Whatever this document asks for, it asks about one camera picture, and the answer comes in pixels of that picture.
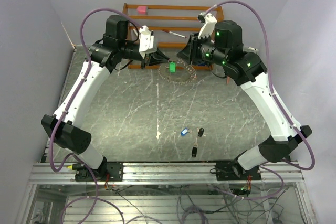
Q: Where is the wooden three-tier shelf rack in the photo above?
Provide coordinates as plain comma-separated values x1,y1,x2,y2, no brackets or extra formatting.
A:
122,3,225,71

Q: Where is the black key fob upper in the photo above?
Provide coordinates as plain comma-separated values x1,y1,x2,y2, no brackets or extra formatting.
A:
197,128,204,137

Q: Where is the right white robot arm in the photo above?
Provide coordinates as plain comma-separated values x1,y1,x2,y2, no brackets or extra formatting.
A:
177,20,312,180

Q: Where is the large metal keyring chain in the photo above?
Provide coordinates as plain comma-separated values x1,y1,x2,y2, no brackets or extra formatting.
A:
158,62,197,86

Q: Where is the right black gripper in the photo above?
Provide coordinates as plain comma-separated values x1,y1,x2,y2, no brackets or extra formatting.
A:
177,30,228,67

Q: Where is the red capped white marker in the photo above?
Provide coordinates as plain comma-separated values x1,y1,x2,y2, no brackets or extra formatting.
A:
162,29,186,38

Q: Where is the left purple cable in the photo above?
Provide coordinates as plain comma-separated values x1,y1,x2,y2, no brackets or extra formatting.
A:
48,8,148,173

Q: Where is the black key fob lower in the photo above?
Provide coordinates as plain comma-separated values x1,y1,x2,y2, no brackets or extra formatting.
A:
191,146,197,157

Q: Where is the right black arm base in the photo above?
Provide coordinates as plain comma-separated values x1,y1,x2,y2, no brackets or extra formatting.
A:
209,160,261,181

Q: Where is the pink eraser block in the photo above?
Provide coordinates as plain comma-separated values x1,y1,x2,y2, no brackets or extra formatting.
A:
136,5,148,15

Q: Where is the purple cable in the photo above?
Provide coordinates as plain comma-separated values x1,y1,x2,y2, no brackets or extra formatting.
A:
204,0,316,171
48,8,148,173

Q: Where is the aluminium mounting rail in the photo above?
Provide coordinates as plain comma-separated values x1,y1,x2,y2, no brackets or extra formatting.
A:
28,162,304,185

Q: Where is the blue key tag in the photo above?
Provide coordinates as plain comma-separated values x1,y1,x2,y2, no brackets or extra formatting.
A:
180,128,188,136

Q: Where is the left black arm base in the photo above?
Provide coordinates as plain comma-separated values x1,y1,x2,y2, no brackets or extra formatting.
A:
72,162,124,182

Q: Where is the purple cable loop below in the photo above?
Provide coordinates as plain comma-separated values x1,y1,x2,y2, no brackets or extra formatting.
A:
59,171,125,224

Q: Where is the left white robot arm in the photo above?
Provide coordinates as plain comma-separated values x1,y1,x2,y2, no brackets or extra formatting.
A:
41,14,171,180

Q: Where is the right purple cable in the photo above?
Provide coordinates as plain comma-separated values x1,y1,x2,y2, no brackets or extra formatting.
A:
204,0,316,171

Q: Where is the green key tag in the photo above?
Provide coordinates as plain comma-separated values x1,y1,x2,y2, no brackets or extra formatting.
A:
169,62,176,73

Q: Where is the black key fob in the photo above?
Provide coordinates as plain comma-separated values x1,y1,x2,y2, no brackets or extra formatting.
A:
191,146,197,157
197,128,204,137

